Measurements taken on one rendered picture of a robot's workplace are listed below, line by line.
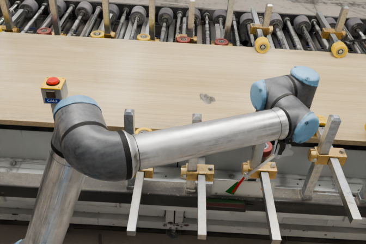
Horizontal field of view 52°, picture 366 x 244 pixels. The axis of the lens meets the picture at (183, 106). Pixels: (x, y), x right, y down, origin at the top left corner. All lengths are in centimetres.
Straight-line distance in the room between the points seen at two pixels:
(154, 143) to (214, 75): 117
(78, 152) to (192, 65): 131
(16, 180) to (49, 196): 73
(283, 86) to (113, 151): 56
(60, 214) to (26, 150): 88
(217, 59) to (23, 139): 109
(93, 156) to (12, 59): 144
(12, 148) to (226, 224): 120
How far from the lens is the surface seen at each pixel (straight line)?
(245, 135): 97
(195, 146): 91
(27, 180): 179
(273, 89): 114
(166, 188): 167
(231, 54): 222
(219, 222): 225
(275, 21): 287
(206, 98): 181
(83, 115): 92
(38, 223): 117
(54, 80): 138
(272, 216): 145
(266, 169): 158
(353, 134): 184
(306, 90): 122
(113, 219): 225
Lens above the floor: 198
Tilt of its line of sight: 38 degrees down
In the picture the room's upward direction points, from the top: 4 degrees clockwise
